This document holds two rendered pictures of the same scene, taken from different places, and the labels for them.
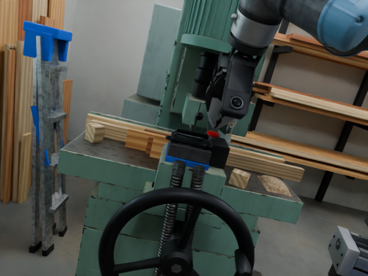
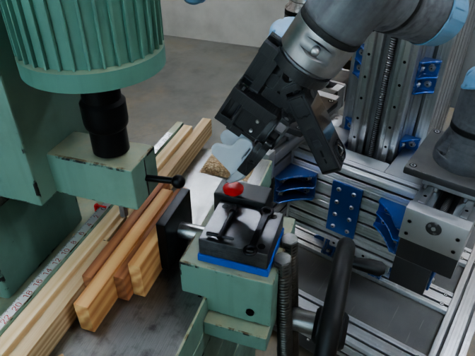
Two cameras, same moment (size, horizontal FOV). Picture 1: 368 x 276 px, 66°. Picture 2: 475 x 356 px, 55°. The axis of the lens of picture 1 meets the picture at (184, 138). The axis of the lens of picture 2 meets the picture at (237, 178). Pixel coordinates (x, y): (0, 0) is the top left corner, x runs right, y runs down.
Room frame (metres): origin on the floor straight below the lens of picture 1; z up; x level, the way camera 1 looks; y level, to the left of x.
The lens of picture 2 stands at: (0.41, 0.42, 1.42)
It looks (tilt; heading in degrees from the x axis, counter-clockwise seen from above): 36 degrees down; 293
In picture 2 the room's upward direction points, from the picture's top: straight up
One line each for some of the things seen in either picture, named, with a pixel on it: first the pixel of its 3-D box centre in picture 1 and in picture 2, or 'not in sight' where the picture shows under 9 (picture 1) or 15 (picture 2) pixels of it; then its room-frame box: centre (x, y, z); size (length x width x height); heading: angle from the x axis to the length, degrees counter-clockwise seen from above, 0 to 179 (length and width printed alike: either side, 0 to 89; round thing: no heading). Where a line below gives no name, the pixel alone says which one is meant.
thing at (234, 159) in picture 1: (199, 151); (137, 215); (0.79, -0.05, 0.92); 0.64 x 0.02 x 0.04; 94
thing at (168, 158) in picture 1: (197, 147); (243, 222); (0.59, -0.03, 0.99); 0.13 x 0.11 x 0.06; 94
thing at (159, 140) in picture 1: (182, 151); (162, 241); (0.71, 0.00, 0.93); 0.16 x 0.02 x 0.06; 94
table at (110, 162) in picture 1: (182, 178); (190, 267); (0.68, -0.02, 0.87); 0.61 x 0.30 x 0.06; 94
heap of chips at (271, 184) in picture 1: (275, 182); (228, 163); (0.72, -0.27, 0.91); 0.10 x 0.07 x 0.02; 4
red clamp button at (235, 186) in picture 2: (213, 133); (233, 188); (0.62, -0.06, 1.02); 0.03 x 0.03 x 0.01
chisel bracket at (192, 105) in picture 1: (196, 112); (105, 172); (0.81, -0.02, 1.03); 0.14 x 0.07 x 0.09; 4
